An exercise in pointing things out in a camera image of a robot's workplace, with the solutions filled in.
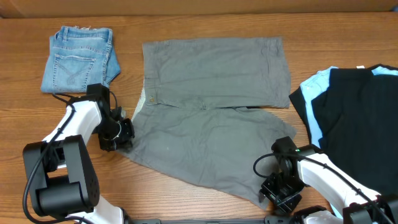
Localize grey cotton shorts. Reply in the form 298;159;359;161
121;37;296;208

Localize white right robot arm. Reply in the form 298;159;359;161
259;136;397;224

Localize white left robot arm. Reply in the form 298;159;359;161
22;83;134;223

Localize folded blue denim shorts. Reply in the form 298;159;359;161
40;26;121;93

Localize black and blue shirt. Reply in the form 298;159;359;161
289;64;397;195

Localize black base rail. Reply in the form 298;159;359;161
129;215;297;224

